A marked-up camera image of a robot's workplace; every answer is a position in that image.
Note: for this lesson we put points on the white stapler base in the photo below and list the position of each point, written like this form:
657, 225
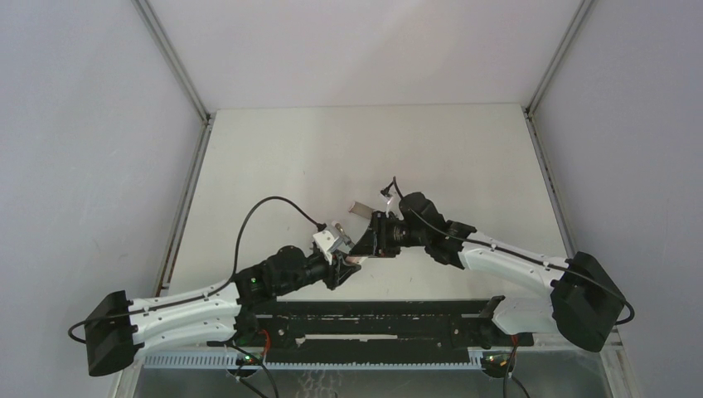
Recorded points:
341, 231

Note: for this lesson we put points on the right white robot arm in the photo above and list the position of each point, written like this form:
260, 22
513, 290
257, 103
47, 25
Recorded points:
575, 296

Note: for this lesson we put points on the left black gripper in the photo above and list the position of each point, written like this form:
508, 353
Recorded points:
336, 274

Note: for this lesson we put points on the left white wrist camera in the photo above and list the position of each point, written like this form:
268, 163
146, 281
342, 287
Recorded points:
329, 243

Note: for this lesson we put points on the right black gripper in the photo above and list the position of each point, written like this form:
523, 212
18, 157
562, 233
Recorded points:
375, 241

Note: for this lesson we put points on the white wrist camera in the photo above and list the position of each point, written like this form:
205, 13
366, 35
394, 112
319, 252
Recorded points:
329, 243
389, 199

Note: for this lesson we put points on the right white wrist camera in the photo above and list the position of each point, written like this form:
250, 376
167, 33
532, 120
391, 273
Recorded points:
389, 199

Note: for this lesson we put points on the pink stapler top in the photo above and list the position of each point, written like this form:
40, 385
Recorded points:
357, 257

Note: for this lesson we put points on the black front mounting rail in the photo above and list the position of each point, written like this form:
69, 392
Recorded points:
387, 333

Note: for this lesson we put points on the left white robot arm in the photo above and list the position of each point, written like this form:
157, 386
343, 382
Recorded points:
121, 330

